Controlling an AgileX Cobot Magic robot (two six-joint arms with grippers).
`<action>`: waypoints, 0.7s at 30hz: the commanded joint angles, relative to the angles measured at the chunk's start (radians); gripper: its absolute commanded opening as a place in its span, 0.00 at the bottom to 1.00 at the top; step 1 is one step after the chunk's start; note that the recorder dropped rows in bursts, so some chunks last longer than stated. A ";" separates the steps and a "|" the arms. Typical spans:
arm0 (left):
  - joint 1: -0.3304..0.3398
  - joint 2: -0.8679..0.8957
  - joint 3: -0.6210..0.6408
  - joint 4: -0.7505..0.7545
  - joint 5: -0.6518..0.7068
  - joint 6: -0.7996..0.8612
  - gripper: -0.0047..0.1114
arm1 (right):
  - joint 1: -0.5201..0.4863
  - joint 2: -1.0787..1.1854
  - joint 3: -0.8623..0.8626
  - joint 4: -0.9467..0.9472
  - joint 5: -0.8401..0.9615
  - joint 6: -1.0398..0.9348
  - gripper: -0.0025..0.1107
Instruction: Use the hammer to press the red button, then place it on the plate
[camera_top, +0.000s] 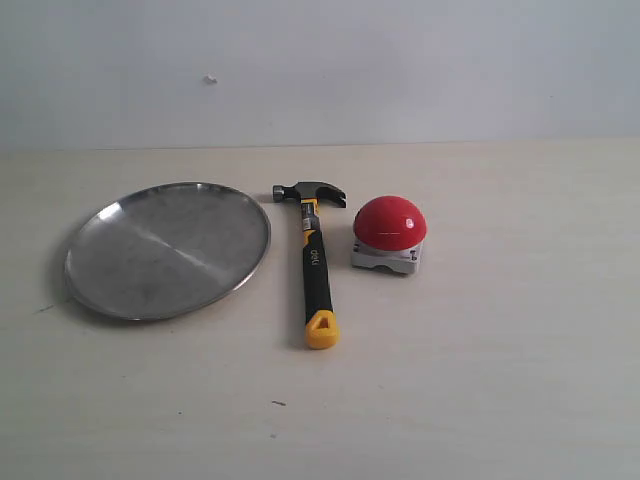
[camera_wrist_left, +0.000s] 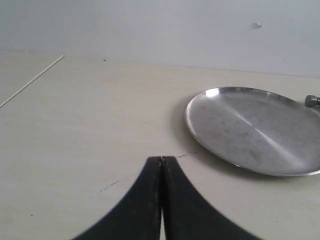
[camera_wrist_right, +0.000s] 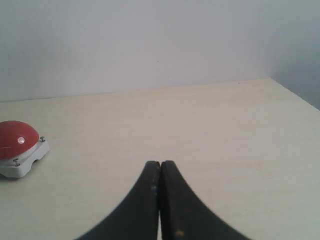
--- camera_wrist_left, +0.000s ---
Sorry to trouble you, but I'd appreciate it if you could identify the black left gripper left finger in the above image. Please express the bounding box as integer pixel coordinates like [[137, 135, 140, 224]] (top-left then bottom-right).
[[75, 156, 162, 240]]

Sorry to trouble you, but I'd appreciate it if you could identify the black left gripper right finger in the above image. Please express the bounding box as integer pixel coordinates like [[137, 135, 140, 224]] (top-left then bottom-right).
[[161, 156, 258, 240]]

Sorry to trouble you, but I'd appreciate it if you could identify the black yellow claw hammer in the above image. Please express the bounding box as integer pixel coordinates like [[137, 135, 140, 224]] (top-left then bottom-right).
[[304, 95, 320, 108]]

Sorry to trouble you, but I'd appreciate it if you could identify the round steel plate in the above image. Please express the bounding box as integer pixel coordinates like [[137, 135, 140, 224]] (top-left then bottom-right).
[[184, 86, 320, 177]]

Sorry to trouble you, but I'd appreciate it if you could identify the white wall hook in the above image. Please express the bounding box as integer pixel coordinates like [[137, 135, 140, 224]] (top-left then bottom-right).
[[253, 21, 263, 29]]

